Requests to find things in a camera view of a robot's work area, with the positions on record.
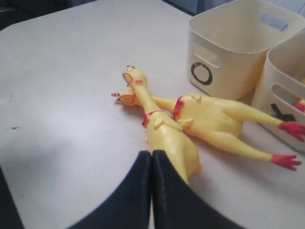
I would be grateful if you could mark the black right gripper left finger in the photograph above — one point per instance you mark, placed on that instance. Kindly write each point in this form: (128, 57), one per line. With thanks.
(128, 206)

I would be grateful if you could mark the yellow rubber chicken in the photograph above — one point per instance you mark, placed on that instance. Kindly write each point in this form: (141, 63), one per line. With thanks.
(162, 132)
(219, 122)

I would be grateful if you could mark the yellow rubber chicken front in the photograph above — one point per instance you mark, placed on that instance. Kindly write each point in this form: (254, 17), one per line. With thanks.
(162, 132)

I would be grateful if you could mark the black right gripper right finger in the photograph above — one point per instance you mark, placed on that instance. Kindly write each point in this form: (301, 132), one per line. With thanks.
(176, 205)

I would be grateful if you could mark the headless yellow rubber chicken body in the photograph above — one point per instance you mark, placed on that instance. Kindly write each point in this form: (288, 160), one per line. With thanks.
(300, 105)

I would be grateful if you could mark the cream bin marked X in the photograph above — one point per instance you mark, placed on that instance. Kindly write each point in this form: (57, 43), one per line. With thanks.
(280, 87)

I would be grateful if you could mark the cream bin marked O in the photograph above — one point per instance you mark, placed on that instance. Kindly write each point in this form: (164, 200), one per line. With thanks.
(227, 45)

